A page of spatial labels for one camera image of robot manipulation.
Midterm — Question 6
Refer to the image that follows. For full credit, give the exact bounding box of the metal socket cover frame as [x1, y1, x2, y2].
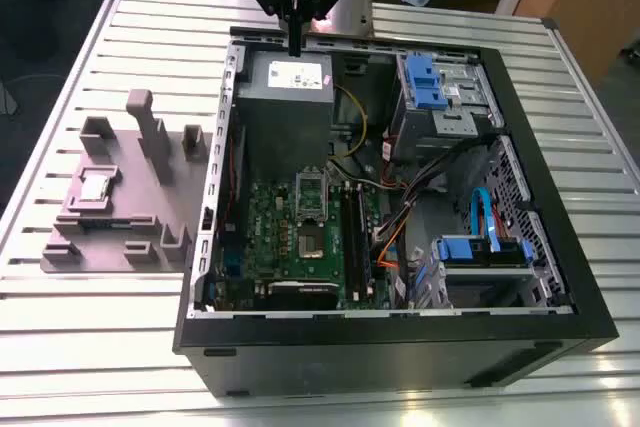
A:
[294, 166, 332, 224]

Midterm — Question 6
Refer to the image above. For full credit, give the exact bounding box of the silver CPU chip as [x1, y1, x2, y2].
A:
[79, 172, 109, 201]

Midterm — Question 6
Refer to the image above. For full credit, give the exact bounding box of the CPU socket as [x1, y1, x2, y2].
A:
[297, 224, 330, 261]

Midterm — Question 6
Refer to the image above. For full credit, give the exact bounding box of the grey power supply unit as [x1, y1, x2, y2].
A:
[234, 52, 335, 176]

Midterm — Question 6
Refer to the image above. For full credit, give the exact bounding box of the silver drive cage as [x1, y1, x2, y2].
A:
[389, 51, 505, 164]

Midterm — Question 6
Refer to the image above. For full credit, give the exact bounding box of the grey parts rack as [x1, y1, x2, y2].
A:
[39, 89, 216, 276]

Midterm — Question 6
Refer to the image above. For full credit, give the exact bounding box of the black RAM slot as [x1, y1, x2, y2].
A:
[341, 182, 361, 299]
[355, 182, 375, 297]

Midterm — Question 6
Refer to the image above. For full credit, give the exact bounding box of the green motherboard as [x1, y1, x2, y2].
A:
[214, 174, 396, 311]

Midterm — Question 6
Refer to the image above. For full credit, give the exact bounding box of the RAM stick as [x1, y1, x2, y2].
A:
[79, 218, 136, 229]

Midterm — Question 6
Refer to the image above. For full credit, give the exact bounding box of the blue disk carrier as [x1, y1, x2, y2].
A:
[430, 235, 535, 269]

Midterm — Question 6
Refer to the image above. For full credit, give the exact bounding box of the black graphics card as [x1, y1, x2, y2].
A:
[253, 279, 341, 312]

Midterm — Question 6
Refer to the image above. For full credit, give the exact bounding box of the silver disk bay cage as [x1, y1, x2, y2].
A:
[427, 234, 571, 311]

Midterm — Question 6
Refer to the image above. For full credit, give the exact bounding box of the black PC case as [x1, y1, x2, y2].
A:
[172, 24, 620, 401]

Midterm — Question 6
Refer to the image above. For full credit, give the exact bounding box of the blue plastic drive bracket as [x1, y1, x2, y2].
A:
[413, 86, 450, 111]
[406, 55, 442, 91]

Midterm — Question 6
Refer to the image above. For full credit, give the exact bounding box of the yellow wire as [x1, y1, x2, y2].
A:
[327, 84, 370, 162]

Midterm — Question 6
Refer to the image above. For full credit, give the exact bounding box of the black cable bundle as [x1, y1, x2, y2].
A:
[372, 132, 504, 243]

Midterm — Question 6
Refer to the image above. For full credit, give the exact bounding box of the thin red fan wire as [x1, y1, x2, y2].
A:
[222, 134, 239, 228]

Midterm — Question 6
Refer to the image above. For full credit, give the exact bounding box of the orange wire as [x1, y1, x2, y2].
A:
[375, 216, 409, 271]

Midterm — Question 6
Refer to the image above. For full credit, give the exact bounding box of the blue flat wire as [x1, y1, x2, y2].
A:
[469, 186, 502, 254]

